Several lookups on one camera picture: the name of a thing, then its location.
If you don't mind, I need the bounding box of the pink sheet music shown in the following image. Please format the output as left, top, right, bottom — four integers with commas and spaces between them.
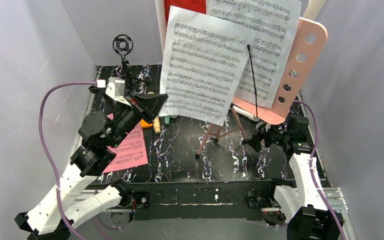
103, 122, 148, 174

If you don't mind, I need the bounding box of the white sheet music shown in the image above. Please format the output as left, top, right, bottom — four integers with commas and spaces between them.
159, 6, 256, 126
206, 0, 302, 109

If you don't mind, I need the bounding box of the black tripod shock mount stand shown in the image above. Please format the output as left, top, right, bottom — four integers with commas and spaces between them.
112, 34, 151, 91

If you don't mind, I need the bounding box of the red folder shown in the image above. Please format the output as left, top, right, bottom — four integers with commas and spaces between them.
163, 0, 207, 23

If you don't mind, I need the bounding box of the pink music stand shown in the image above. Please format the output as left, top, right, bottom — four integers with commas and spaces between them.
195, 17, 328, 160

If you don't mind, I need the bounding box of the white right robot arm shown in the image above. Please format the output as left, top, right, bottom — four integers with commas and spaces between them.
244, 114, 345, 240

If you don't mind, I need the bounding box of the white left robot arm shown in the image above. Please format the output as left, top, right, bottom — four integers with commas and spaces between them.
15, 91, 168, 240

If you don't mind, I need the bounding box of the orange tape measure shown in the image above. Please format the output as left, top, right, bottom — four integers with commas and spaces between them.
140, 119, 153, 129

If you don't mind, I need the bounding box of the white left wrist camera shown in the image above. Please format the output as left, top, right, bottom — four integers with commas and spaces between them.
96, 77, 126, 101

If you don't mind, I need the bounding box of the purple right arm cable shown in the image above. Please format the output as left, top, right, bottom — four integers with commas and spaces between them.
294, 99, 347, 240

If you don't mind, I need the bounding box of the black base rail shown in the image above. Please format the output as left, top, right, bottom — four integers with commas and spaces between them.
125, 178, 312, 221

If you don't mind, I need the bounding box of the white PVC pipe frame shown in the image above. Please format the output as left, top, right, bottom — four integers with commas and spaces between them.
154, 0, 327, 122

